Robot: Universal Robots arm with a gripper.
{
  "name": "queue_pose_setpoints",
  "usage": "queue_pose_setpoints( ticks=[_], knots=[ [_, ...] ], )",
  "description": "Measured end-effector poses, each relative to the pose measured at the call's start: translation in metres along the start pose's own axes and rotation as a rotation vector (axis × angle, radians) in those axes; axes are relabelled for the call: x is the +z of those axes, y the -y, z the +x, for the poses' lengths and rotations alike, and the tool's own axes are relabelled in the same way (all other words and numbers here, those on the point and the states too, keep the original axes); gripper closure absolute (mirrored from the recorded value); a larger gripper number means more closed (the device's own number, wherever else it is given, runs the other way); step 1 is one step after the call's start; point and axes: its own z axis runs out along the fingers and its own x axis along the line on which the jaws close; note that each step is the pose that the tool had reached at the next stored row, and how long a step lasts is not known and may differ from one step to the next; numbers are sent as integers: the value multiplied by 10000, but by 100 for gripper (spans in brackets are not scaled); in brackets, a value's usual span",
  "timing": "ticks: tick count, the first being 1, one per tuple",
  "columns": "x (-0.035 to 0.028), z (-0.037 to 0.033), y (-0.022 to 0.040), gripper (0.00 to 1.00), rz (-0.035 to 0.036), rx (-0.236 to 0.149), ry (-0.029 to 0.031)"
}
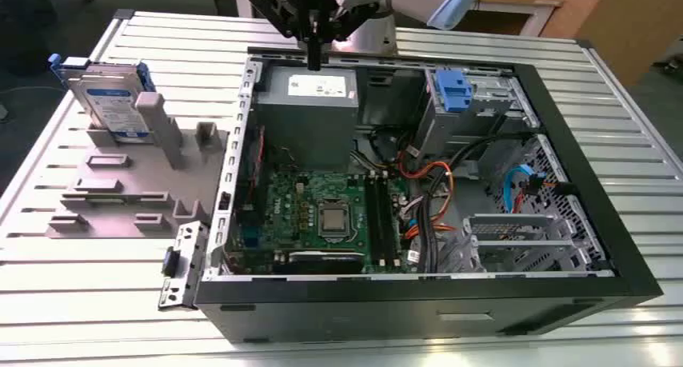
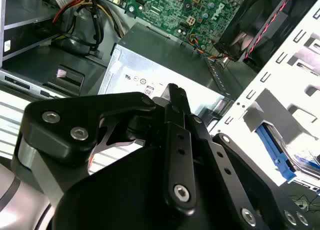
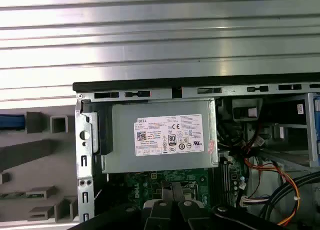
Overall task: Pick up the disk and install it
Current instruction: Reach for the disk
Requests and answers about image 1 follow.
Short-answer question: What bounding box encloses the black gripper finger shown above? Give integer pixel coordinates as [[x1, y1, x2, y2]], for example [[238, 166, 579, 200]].
[[315, 5, 378, 71], [248, 0, 318, 71]]

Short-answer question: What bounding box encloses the hard disk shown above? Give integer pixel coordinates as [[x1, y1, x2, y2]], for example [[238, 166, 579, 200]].
[[47, 54, 156, 146]]

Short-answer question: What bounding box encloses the blue SATA wire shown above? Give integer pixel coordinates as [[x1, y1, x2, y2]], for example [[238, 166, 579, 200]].
[[501, 162, 538, 216]]

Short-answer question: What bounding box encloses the red yellow black power wire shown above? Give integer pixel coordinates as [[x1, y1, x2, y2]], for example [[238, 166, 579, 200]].
[[526, 170, 582, 198]]

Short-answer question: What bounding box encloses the metal disk bay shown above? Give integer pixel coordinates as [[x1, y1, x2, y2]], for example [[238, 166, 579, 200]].
[[462, 213, 610, 274]]

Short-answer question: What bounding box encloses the blue drive latch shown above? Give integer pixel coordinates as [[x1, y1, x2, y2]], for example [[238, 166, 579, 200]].
[[435, 70, 475, 114]]

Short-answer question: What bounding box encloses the grey power supply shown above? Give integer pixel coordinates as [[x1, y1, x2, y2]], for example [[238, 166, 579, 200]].
[[250, 65, 365, 172]]

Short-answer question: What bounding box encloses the metal drive cage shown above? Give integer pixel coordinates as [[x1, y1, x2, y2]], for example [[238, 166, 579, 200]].
[[415, 66, 539, 166]]

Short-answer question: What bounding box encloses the green motherboard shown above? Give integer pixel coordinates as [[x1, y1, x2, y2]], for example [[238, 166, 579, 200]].
[[234, 169, 429, 275]]

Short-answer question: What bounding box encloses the black case fan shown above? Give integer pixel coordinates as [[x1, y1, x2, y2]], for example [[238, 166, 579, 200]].
[[238, 114, 271, 208]]

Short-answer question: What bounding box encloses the CPU socket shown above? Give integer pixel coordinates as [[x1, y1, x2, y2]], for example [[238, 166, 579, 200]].
[[312, 197, 359, 243]]

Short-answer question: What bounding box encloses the grey parts rack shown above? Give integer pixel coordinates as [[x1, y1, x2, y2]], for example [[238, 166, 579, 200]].
[[46, 93, 234, 240]]

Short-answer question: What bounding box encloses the silver CPU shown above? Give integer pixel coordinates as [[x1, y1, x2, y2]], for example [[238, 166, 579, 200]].
[[318, 210, 350, 230]]

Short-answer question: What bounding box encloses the black RAM slot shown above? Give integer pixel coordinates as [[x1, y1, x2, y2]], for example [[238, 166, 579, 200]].
[[366, 171, 389, 266], [371, 171, 395, 266]]

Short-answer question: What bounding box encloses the wooden cabinet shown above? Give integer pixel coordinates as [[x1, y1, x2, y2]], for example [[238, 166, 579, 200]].
[[574, 0, 683, 89]]

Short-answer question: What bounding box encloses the green RAM stick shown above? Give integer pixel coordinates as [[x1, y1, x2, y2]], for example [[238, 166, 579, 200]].
[[67, 197, 146, 206]]

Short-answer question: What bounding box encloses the metal expansion slot retainer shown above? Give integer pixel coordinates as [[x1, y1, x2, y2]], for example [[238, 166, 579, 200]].
[[158, 219, 210, 312]]

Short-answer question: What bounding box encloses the black graphics card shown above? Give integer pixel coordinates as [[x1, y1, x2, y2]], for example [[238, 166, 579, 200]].
[[227, 245, 370, 276]]

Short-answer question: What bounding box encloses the black chair base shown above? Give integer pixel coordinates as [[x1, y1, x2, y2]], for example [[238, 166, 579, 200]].
[[654, 53, 683, 78]]

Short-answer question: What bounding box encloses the black PC case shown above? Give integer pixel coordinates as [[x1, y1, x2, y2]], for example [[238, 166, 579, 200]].
[[192, 45, 665, 342]]

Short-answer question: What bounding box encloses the white frame desk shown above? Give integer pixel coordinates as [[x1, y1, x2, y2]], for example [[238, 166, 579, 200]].
[[74, 0, 255, 19]]

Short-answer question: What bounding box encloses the red twisted fan wire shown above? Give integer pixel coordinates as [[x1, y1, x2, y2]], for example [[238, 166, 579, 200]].
[[254, 125, 268, 186]]

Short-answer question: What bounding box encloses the yellow black wire bundle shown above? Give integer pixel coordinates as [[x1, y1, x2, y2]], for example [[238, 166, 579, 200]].
[[350, 150, 402, 173]]

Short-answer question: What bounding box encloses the orange wire bundle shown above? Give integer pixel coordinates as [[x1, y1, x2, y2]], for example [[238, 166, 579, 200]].
[[398, 161, 461, 240]]

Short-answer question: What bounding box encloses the grey ribbon wire bundle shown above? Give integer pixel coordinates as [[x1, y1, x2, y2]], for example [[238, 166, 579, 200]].
[[399, 194, 429, 218]]

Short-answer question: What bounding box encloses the thick black cable bundle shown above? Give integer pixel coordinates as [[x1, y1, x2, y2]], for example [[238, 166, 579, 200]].
[[414, 130, 538, 273]]

